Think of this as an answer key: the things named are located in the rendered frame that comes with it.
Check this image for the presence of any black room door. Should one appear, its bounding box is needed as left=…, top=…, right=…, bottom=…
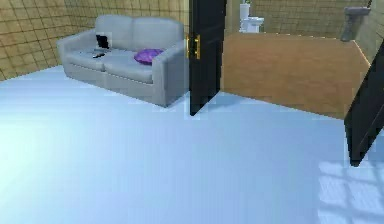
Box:
left=188, top=0, right=228, bottom=117

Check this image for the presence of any purple round cushion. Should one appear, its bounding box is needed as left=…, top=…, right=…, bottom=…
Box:
left=133, top=48, right=165, bottom=66

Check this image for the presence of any grey two-seat sofa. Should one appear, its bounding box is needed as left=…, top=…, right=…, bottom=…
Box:
left=55, top=14, right=190, bottom=108

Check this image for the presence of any white toilet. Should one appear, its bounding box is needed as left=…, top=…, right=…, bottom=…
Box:
left=238, top=2, right=265, bottom=34

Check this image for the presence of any black open laptop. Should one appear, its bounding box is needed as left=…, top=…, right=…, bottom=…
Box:
left=95, top=33, right=111, bottom=50

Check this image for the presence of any gold door handle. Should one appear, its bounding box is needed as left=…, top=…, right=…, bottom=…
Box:
left=185, top=33, right=202, bottom=61

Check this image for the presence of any grey wall sink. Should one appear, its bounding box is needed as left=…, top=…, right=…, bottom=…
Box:
left=340, top=5, right=372, bottom=43

